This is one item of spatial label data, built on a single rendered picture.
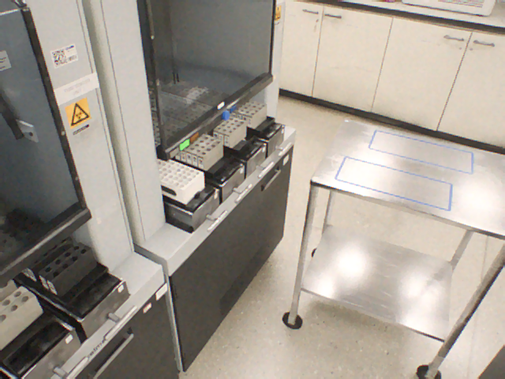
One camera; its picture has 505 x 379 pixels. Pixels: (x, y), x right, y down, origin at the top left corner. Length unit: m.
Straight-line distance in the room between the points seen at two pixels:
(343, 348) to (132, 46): 1.45
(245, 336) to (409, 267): 0.76
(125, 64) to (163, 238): 0.51
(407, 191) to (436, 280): 0.63
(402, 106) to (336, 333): 1.98
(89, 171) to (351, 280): 1.15
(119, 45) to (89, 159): 0.24
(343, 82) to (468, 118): 0.95
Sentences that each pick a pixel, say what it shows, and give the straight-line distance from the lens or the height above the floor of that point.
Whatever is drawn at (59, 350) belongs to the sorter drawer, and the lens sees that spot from 0.97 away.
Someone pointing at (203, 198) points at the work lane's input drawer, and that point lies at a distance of 1.18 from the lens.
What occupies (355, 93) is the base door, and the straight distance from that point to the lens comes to 3.39.
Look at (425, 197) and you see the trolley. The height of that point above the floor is 0.82.
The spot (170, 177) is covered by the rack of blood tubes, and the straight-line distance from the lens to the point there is 1.20.
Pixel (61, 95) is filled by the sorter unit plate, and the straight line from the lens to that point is 0.82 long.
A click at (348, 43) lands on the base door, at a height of 0.58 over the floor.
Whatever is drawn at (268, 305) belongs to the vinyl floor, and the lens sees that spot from 1.93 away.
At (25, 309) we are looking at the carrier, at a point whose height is 0.86.
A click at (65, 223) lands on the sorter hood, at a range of 0.90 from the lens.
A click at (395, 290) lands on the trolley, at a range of 1.74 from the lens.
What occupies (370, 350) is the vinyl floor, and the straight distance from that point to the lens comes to 1.89.
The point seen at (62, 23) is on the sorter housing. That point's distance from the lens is 0.80.
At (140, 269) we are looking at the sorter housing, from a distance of 1.12.
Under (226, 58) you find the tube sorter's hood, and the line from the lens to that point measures 1.22.
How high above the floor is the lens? 1.57
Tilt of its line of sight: 38 degrees down
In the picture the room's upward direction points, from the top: 2 degrees clockwise
